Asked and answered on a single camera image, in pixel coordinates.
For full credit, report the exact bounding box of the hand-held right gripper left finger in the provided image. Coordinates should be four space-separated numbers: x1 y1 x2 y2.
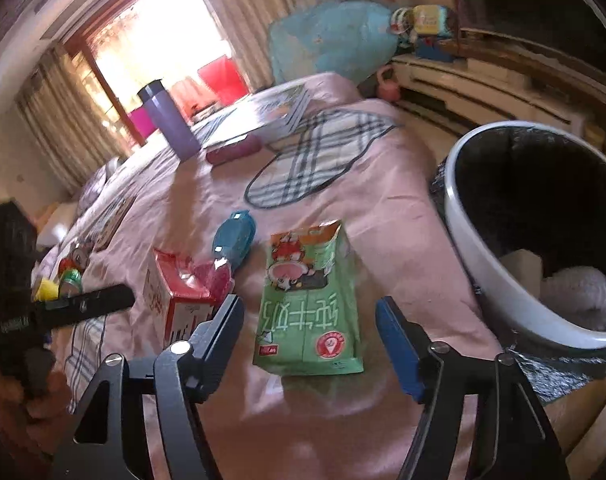
48 294 246 480

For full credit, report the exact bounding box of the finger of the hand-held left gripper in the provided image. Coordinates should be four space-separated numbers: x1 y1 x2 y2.
33 284 136 331

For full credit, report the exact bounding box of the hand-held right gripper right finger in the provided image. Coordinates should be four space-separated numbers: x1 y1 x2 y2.
375 296 571 480

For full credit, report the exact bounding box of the red and white carton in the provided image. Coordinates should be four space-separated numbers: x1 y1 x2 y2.
144 247 234 356

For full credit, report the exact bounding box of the green snack bag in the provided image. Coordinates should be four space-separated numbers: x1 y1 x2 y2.
252 219 366 376

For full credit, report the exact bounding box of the blue foil wrapper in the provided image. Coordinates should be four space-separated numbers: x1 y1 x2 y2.
212 209 258 273

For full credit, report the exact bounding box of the white bin with black liner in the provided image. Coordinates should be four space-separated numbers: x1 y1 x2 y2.
430 121 606 406

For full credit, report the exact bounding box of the white paper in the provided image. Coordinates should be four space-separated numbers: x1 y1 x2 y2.
540 266 606 331

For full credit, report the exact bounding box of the person's left hand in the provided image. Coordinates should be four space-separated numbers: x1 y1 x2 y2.
0 372 76 456

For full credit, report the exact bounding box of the green can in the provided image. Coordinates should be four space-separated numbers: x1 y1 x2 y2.
58 267 86 296

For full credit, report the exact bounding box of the plaid cloth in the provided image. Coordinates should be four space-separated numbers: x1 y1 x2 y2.
63 317 108 406

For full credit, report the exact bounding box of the white pillow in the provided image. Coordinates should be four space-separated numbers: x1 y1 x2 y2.
35 205 78 248

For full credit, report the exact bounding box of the wooden board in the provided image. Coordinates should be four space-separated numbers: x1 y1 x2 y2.
93 195 136 251

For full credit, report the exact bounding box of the pink tablecloth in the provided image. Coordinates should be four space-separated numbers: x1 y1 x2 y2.
33 72 558 480

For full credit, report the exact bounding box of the checked pillow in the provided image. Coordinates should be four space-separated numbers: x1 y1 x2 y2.
78 157 126 211

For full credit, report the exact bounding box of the beige patterned curtain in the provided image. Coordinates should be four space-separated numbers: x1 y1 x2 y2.
193 0 354 91
15 45 134 191

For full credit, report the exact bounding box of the magenta chair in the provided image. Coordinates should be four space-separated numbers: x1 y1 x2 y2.
128 109 156 143

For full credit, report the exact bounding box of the pink case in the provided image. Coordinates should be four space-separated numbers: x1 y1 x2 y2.
206 135 262 166

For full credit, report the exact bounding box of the purple thermos bottle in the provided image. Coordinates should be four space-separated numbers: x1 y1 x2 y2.
137 79 202 160

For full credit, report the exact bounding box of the colourful picture book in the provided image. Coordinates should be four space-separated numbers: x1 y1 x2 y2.
243 84 308 138

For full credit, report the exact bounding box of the pink kettlebell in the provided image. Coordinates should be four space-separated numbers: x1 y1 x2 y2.
375 65 401 103

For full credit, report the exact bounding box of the red chair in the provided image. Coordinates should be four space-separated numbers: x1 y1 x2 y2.
198 57 248 106

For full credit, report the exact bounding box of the white television cabinet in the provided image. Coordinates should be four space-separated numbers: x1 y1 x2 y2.
390 25 606 171

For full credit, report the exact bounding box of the light blue cover cloth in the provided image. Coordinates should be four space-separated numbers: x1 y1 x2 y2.
269 0 398 83

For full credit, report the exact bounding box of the colourful plastic toy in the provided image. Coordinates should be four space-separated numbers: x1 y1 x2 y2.
410 4 461 61

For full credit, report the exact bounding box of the black television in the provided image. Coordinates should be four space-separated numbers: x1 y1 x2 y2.
458 0 606 56

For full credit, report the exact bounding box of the white wire basket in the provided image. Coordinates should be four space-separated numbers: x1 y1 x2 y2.
390 7 414 43

